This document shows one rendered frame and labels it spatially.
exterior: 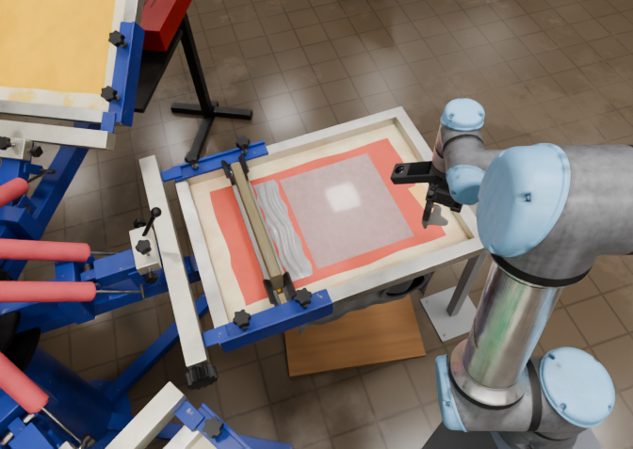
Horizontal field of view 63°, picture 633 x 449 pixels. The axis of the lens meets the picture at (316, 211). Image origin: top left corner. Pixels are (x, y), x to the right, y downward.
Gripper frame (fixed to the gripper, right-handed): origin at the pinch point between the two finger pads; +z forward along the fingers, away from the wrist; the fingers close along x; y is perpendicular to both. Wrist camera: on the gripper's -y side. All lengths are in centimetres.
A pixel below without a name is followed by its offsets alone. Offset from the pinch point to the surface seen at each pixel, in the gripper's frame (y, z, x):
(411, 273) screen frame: 0.2, 20.7, -5.4
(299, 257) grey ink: -30.8, 23.7, -9.2
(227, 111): -132, 115, 117
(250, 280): -41, 24, -20
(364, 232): -16.1, 24.1, 5.2
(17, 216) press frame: -109, 15, -28
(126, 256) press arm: -72, 15, -28
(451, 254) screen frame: 9.2, 20.7, 3.9
